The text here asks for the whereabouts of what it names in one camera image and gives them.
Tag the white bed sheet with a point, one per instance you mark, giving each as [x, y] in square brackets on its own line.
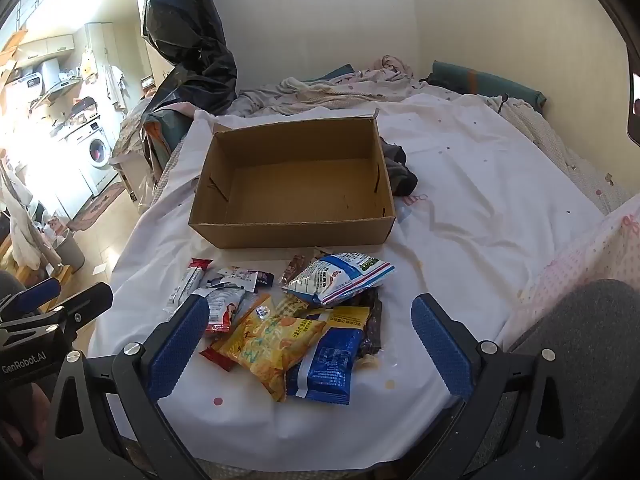
[475, 200]

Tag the yellow chip bag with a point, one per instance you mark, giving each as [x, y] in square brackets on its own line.
[270, 345]

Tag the green pillow orange stripe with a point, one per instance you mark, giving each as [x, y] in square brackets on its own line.
[162, 135]
[480, 80]

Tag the beige floral blanket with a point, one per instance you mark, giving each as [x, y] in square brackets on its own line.
[565, 145]

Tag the small brown snack packet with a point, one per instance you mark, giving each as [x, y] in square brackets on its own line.
[295, 267]

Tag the small navy white snack packet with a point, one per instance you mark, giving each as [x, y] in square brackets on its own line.
[247, 277]

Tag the dark blue snack packet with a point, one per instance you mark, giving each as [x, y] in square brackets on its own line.
[327, 360]

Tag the black plastic bag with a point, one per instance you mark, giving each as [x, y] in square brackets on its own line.
[190, 35]

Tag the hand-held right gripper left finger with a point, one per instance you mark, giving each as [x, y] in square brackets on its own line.
[177, 347]

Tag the small red white snack packet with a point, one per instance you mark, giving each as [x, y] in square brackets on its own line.
[222, 310]

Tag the dark brown snack packet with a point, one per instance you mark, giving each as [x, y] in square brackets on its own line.
[372, 335]

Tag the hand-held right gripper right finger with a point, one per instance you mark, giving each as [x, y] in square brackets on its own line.
[442, 352]

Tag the range hood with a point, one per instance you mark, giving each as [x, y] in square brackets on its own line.
[55, 85]

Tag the crumpled floral bedding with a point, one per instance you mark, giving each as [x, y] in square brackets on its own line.
[325, 90]

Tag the patterned floor rug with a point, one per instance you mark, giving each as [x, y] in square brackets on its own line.
[95, 206]

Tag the dark grey cloth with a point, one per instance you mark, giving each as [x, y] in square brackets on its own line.
[397, 170]

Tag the red white snack bar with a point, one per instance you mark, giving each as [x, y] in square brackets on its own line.
[187, 280]

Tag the white washing machine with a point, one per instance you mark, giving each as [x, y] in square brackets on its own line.
[97, 152]

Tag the person's left hand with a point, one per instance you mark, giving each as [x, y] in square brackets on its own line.
[25, 415]

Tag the blue white striped snack bag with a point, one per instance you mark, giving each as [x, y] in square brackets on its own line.
[340, 275]

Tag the brown cardboard box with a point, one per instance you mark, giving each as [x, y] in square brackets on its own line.
[295, 185]

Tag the grey trash bin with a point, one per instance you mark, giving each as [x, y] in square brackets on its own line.
[67, 252]

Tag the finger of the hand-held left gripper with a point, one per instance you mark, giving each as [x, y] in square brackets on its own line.
[87, 300]
[35, 292]

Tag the white hanging cloth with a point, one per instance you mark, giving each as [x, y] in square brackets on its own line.
[20, 230]

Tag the tall white cabinet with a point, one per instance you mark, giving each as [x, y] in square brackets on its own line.
[102, 42]

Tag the pink dotted quilt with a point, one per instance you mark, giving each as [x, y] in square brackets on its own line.
[590, 255]

